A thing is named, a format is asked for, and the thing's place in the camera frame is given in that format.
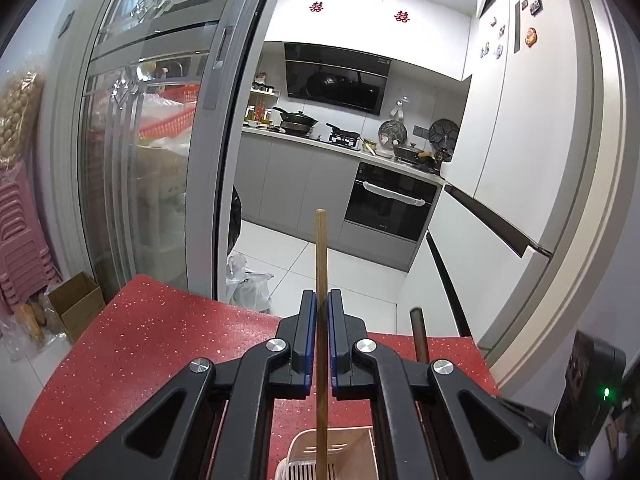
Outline white pink utensil holder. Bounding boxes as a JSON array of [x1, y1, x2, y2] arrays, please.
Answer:
[[277, 425, 376, 480]]

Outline spice rack with bottles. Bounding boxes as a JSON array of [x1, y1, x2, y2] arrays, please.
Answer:
[[243, 80, 281, 129]]

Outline gas stove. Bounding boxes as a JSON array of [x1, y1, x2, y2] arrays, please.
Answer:
[[325, 122, 364, 151]]

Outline stack of pink plastic stools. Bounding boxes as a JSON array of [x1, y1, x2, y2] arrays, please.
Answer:
[[0, 162, 63, 317]]

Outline dark brown utensil handle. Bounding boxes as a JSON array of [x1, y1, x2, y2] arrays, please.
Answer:
[[409, 308, 431, 364]]

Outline black built-in oven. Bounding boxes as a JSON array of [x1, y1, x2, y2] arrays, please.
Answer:
[[343, 161, 444, 242]]

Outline round silver steamer rack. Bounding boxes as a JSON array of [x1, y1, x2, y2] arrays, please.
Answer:
[[378, 119, 409, 146]]

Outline black range hood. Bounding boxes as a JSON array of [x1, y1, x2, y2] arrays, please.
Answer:
[[283, 42, 392, 116]]

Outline clear bag of beige nuts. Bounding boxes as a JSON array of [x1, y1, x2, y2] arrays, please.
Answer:
[[0, 72, 46, 171]]

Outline round black pan rack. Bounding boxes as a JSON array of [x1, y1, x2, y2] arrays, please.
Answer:
[[429, 118, 459, 155]]

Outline black wok with lid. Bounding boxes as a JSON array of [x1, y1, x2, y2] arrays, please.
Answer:
[[272, 106, 320, 134]]

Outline grey framed glass sliding door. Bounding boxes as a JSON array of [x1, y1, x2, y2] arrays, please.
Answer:
[[50, 0, 282, 306]]

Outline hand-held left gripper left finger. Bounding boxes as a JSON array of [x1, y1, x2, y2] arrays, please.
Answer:
[[62, 289, 318, 480]]

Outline white refrigerator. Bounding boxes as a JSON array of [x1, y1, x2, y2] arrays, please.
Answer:
[[399, 0, 601, 356]]

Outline white plastic bag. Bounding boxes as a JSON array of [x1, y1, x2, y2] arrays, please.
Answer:
[[226, 253, 275, 314]]

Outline brown wooden chopstick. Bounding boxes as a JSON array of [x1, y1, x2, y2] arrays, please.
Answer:
[[314, 208, 330, 480]]

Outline group of fridge magnets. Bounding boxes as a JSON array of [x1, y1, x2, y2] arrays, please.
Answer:
[[479, 0, 557, 62]]

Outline cardboard box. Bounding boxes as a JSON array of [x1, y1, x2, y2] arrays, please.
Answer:
[[46, 271, 107, 344]]

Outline plastic bag of sweet potatoes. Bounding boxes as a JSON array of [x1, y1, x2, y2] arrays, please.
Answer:
[[0, 292, 67, 362]]

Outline grey kitchen cabinets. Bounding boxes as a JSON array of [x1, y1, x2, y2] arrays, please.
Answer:
[[238, 129, 362, 245]]

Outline frying pan with wooden handle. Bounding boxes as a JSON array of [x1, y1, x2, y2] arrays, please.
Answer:
[[392, 142, 437, 167]]

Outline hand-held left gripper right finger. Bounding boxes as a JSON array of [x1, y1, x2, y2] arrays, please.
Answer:
[[327, 289, 583, 480]]

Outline red plastic basket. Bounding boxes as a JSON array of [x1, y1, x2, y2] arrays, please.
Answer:
[[131, 82, 202, 142]]

